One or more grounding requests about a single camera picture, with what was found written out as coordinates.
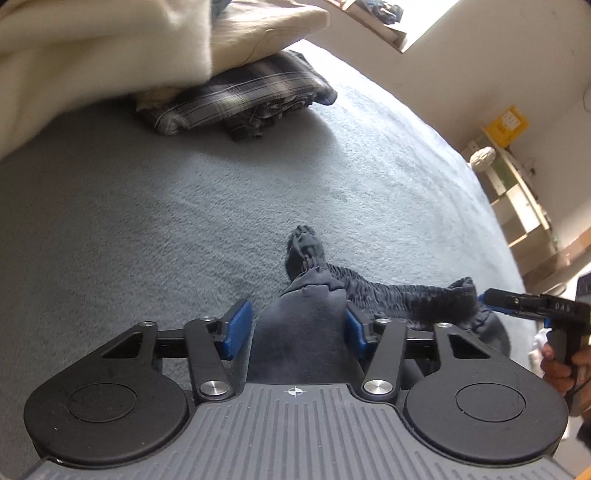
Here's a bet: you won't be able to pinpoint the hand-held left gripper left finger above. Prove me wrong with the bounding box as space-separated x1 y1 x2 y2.
102 299 254 400

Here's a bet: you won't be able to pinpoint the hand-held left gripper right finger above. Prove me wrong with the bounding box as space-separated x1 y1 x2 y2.
344 307 485 401

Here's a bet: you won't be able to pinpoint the white carved bedpost finial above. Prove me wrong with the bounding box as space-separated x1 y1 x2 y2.
469 146 496 172

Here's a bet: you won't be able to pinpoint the long cardboard box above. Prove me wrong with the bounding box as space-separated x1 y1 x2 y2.
522 240 591 296

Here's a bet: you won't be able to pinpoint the beige garment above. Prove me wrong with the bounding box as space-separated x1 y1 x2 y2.
210 0 331 75

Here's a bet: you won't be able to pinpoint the yellow box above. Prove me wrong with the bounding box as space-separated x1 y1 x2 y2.
482 106 529 148

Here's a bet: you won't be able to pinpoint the grey fleece bed blanket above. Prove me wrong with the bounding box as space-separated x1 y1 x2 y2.
0 39 532 467

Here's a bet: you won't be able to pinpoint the person's right hand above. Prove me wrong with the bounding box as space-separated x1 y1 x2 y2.
540 344 591 398

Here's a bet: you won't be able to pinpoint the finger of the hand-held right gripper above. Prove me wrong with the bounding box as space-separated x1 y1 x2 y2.
478 288 546 320

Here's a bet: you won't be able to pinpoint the grey plaid garment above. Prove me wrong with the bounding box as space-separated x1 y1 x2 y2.
136 50 338 141

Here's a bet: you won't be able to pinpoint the dark navy pants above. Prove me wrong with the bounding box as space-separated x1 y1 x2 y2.
256 224 511 386

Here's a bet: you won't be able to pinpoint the wooden shelf unit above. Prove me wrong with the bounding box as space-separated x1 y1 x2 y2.
475 129 573 287

